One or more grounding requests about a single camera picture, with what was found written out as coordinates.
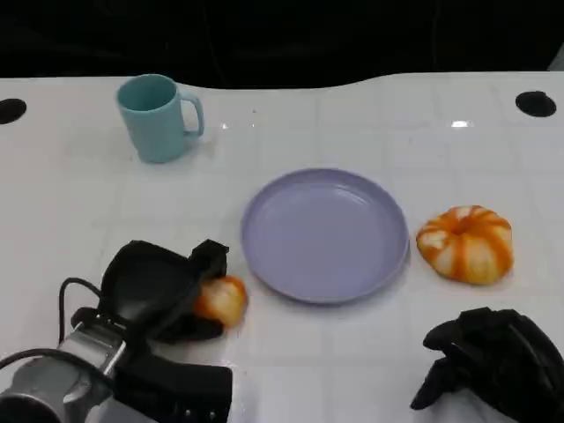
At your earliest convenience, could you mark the lilac plate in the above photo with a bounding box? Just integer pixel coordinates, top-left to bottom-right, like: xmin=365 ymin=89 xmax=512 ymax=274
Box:
xmin=241 ymin=167 xmax=411 ymax=305

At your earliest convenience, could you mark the orange white toy bread roll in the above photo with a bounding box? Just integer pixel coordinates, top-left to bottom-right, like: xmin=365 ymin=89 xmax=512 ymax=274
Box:
xmin=193 ymin=275 xmax=249 ymax=330
xmin=415 ymin=204 xmax=515 ymax=286

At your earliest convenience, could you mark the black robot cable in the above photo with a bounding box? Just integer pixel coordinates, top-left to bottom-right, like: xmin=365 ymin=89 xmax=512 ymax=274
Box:
xmin=58 ymin=277 xmax=107 ymax=345

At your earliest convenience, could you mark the black table grommet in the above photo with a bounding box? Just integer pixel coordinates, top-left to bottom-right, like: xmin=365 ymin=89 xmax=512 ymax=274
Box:
xmin=515 ymin=91 xmax=557 ymax=118
xmin=0 ymin=98 xmax=27 ymax=124

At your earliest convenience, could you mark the pale green mug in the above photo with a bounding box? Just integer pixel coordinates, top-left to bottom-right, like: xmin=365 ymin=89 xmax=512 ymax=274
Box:
xmin=115 ymin=73 xmax=205 ymax=164

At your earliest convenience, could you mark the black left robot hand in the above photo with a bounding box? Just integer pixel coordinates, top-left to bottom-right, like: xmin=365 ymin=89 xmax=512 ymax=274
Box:
xmin=99 ymin=240 xmax=230 ymax=343

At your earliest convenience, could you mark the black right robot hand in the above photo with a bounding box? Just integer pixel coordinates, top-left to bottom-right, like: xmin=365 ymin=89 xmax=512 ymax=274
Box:
xmin=410 ymin=307 xmax=564 ymax=423

